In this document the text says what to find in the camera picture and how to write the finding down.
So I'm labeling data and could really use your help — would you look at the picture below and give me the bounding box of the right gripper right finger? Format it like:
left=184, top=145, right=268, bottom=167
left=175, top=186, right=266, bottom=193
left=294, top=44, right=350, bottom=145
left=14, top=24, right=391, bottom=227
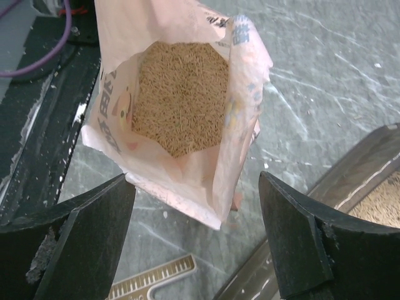
left=259, top=172, right=399, bottom=299

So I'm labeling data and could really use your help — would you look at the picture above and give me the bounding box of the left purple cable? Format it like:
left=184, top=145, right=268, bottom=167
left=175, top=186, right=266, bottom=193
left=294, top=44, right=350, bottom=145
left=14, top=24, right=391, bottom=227
left=0, top=0, right=73, bottom=78

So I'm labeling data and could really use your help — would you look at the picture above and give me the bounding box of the orange cat litter bag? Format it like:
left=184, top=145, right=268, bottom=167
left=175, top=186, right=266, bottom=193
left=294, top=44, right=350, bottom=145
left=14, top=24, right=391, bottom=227
left=82, top=1, right=273, bottom=230

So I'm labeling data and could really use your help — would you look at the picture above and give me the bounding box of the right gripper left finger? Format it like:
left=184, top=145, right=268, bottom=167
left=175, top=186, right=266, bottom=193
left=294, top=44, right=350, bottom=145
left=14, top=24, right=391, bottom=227
left=1, top=175, right=136, bottom=299

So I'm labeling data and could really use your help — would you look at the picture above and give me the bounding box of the beige cat litter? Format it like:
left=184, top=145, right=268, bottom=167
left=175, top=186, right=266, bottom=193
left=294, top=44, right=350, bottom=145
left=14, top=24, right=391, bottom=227
left=349, top=171, right=400, bottom=228

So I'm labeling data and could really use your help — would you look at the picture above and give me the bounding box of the grey translucent litter box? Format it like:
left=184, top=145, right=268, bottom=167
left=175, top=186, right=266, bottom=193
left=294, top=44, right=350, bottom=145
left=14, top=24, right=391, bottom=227
left=216, top=124, right=399, bottom=299

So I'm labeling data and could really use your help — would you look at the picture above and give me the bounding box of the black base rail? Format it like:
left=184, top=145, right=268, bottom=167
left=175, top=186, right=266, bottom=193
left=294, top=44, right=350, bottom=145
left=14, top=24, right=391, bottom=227
left=1, top=9, right=100, bottom=224

